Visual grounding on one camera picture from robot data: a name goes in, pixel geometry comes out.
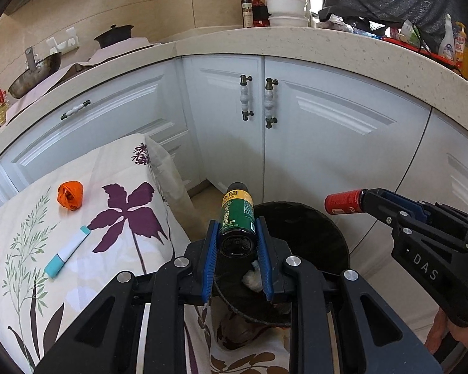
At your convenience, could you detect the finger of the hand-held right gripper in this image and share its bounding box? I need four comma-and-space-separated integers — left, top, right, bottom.
362, 189, 410, 230
376, 188, 468, 250

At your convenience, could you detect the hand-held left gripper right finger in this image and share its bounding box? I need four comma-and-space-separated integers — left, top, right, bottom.
255, 216, 443, 374

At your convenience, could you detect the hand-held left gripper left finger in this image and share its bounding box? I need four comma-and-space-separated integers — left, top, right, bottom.
34, 219, 219, 374

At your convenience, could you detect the red can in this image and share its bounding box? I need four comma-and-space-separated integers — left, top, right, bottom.
324, 189, 369, 216

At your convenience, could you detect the green label spray bottle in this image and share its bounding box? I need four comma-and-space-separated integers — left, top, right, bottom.
219, 182, 257, 258

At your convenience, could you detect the black trash bin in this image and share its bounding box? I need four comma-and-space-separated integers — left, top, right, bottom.
212, 201, 352, 343

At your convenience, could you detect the person's right hand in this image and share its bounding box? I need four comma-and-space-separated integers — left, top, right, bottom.
424, 307, 455, 357

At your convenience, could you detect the white kitchen cabinet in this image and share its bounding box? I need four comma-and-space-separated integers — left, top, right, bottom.
0, 27, 468, 320

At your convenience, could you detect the floral printed tablecloth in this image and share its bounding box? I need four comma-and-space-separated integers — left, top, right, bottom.
0, 133, 293, 374

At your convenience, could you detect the white and teal tube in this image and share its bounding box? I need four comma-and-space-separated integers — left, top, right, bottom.
44, 226, 91, 279

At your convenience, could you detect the small orange plastic bag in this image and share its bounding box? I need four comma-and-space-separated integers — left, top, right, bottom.
57, 181, 83, 212

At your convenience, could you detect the red tray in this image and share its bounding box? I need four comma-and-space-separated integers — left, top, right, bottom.
382, 35, 465, 71

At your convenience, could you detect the white spray bottle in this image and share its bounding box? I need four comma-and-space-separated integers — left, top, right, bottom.
438, 13, 457, 61

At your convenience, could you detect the yellow detergent bottle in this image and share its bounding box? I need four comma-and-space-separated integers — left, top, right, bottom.
454, 21, 468, 79

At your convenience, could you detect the white bowl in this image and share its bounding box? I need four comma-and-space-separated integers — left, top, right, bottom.
266, 0, 308, 15
268, 15, 310, 28

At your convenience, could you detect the pale stove cover cloth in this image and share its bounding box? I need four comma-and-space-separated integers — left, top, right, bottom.
6, 37, 160, 121

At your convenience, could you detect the red snack packet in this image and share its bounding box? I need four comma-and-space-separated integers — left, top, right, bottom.
253, 0, 270, 28

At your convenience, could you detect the dark glass bottle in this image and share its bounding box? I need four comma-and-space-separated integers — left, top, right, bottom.
241, 0, 255, 29

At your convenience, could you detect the black pot with lid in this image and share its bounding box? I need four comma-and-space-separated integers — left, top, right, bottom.
94, 24, 135, 49

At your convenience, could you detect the steel wok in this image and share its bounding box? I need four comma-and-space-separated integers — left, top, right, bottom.
8, 47, 63, 99

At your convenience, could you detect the cabinet handle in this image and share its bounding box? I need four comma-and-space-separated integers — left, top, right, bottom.
240, 74, 254, 121
264, 78, 279, 128
60, 100, 91, 121

